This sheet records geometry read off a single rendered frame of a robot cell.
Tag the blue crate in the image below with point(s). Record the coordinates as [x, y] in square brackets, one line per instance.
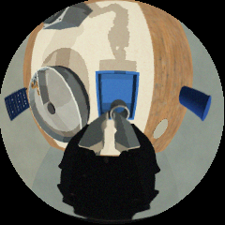
[112, 85]

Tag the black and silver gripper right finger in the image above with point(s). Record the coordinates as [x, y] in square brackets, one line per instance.
[129, 138]

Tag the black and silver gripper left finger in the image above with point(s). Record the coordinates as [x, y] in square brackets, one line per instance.
[90, 137]

